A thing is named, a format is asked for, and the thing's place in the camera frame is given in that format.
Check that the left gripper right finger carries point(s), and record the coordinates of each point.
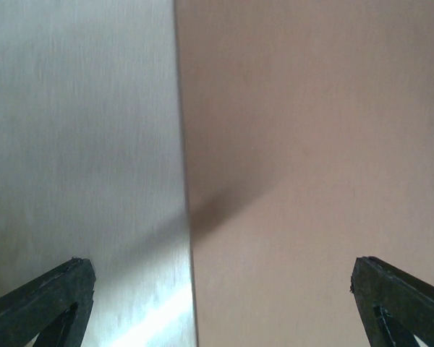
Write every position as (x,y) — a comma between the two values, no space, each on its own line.
(396,308)

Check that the brown backing board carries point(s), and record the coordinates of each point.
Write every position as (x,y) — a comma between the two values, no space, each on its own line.
(310,142)

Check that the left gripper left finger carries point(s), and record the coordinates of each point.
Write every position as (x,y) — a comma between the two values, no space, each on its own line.
(52,309)

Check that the landscape photo print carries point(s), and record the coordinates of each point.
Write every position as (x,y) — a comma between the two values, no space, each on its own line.
(92,163)

